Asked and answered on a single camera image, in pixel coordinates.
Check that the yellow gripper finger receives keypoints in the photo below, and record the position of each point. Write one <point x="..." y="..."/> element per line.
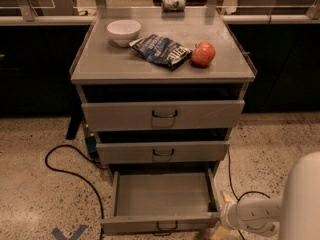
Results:
<point x="227" y="199"/>
<point x="219" y="232"/>

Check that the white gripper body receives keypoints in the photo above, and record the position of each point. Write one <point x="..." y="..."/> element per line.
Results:
<point x="229" y="214"/>

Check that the grey bottom drawer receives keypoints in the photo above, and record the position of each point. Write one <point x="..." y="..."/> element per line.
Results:
<point x="162" y="202"/>

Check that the grey drawer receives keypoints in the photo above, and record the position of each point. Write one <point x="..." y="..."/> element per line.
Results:
<point x="124" y="116"/>
<point x="161" y="152"/>
<point x="162" y="202"/>

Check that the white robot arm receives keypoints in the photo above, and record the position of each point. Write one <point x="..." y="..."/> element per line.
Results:
<point x="293" y="216"/>

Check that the grey top drawer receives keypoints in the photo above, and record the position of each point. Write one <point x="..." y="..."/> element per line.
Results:
<point x="124" y="116"/>

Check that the grey middle drawer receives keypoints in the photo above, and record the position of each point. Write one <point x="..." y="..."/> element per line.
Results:
<point x="161" y="152"/>

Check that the grey metal drawer cabinet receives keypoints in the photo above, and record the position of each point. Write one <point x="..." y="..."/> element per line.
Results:
<point x="107" y="73"/>

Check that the red apple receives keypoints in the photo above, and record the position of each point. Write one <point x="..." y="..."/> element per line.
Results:
<point x="203" y="54"/>

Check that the blue power adapter box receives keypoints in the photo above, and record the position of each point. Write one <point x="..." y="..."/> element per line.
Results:
<point x="91" y="146"/>

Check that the blue chip bag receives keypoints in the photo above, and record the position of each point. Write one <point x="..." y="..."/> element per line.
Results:
<point x="161" y="51"/>

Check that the white ceramic bowl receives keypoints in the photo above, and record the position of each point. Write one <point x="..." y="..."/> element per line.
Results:
<point x="122" y="32"/>

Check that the green crumpled snack bag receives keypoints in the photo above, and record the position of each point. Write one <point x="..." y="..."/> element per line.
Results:
<point x="173" y="5"/>

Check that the dark counter with rail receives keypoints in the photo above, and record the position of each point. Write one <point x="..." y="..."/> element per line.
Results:
<point x="37" y="63"/>

